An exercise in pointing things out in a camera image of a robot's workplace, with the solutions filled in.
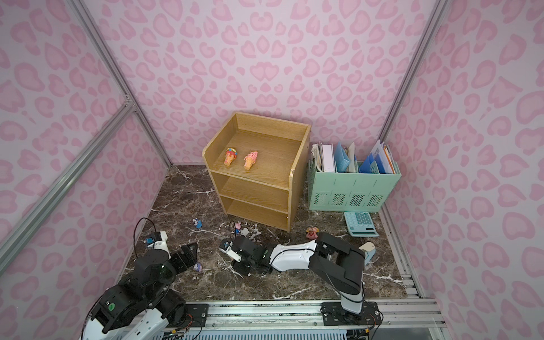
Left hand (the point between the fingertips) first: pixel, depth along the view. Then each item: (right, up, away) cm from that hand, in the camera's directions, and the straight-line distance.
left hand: (190, 246), depth 72 cm
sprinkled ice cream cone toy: (+13, +31, +3) cm, 34 cm away
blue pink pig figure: (+12, +2, +21) cm, 24 cm away
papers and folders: (+53, +31, +14) cm, 63 cm away
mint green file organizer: (+58, +19, +16) cm, 63 cm away
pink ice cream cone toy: (+20, +29, +1) cm, 36 cm away
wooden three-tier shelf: (+24, +27, +4) cm, 36 cm away
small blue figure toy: (-6, +3, +23) cm, 24 cm away
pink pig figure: (+44, 0, +18) cm, 47 cm away
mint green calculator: (+66, +3, +21) cm, 70 cm away
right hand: (+13, -9, +12) cm, 20 cm away
